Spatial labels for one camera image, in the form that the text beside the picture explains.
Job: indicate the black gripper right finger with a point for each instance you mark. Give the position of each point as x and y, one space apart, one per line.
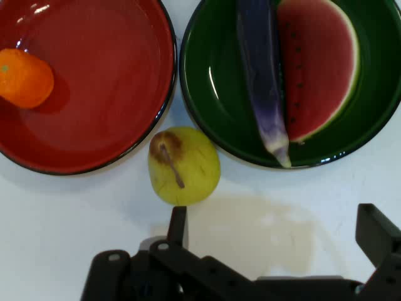
379 238

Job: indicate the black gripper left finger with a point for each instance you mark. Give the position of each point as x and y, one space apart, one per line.
194 266

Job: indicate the purple toy eggplant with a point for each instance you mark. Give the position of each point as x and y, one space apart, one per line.
263 78

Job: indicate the yellow-green toy pear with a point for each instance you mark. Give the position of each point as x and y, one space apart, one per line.
191 166

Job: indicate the dark green round plate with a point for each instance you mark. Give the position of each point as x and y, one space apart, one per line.
219 94

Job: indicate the toy watermelon slice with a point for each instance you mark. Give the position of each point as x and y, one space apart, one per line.
316 69

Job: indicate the red round plate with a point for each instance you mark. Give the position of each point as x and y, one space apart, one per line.
103 78

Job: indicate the orange toy fruit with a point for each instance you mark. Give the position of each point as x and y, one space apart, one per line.
25 80

